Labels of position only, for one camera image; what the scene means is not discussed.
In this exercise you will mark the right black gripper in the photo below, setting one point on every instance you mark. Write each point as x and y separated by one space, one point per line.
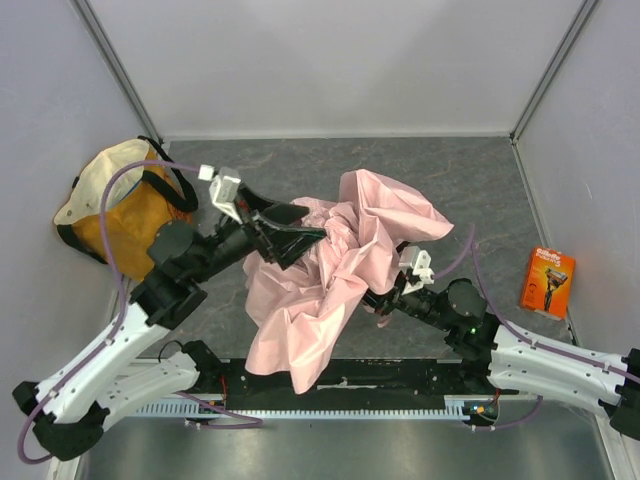
382 302

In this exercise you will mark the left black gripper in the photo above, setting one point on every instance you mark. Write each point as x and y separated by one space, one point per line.
265 237

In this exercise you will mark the pink and black folding umbrella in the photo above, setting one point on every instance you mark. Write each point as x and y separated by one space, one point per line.
301 311

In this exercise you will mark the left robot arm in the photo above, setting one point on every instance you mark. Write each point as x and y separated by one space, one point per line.
70 411

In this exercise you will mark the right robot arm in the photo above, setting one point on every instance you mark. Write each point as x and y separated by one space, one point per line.
500 355

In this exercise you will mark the orange razor box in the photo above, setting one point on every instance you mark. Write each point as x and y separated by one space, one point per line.
547 283

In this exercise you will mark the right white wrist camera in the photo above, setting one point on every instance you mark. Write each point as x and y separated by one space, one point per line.
415 264

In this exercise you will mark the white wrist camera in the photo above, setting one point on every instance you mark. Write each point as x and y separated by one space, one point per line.
415 264
223 188

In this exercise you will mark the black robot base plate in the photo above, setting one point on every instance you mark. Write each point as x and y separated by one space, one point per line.
344 383

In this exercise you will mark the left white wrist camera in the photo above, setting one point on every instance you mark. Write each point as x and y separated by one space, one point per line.
223 188

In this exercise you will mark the light blue cable duct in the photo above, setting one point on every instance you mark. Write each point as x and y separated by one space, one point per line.
178 407

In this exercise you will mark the yellow tote bag black handles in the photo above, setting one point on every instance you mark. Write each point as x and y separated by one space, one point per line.
139 203

